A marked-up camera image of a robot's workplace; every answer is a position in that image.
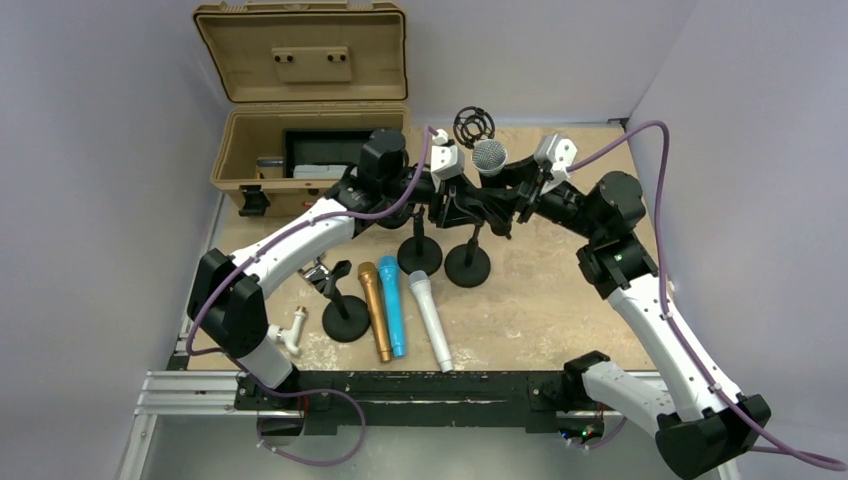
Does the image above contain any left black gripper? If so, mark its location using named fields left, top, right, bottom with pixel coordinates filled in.
left=382, top=170, right=483, bottom=227

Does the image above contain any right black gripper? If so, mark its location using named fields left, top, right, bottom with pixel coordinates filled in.
left=474, top=152, right=605, bottom=241

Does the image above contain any black speckled microphone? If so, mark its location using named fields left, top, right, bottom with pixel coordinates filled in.
left=471, top=139, right=508, bottom=178

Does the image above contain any black shock-mount desk stand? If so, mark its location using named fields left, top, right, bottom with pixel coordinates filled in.
left=377, top=205, right=443, bottom=275

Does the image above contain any black tripod shock-mount stand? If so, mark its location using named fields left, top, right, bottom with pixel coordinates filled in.
left=452, top=106, right=496, bottom=149

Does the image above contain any white microphone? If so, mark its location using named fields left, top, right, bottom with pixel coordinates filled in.
left=409, top=270, right=454, bottom=373

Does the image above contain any blue microphone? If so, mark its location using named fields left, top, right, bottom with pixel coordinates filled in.
left=378, top=255, right=406, bottom=358

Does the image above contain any gold microphone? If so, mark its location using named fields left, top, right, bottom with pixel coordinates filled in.
left=357, top=262, right=393, bottom=363

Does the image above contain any black round-base clip stand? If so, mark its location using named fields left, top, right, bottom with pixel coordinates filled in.
left=298, top=254, right=370, bottom=343

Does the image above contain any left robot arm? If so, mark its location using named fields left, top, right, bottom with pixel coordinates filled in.
left=186, top=128, right=510, bottom=409

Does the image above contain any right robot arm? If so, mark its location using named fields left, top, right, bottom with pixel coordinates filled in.
left=480, top=158, right=771, bottom=479

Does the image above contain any black toolbox tray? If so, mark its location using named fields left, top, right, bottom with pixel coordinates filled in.
left=282, top=128, right=374, bottom=178

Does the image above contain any grey plastic organizer case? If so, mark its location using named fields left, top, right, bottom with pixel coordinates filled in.
left=292, top=164, right=357, bottom=180

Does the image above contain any tan plastic toolbox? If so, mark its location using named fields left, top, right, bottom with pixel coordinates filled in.
left=192, top=1, right=409, bottom=218

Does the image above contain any metal tool in toolbox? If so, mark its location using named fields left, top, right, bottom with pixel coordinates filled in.
left=257, top=156, right=285, bottom=168

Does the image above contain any white pvc pipe fitting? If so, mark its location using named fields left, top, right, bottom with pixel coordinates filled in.
left=267, top=306, right=308, bottom=357

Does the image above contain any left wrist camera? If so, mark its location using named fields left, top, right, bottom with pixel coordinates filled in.
left=430, top=129, right=465, bottom=181

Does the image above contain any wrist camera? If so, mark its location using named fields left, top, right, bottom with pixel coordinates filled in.
left=430, top=129, right=465, bottom=181
left=533, top=133, right=578, bottom=193

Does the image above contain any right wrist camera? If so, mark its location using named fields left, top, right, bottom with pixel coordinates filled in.
left=533, top=133, right=578, bottom=193

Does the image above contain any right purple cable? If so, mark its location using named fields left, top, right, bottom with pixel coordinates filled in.
left=566, top=120, right=848, bottom=473

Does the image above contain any black mounting rail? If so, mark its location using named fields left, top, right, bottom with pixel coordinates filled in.
left=234, top=371, right=613, bottom=441

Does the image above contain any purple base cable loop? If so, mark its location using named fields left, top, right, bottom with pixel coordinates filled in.
left=256, top=388, right=369, bottom=469

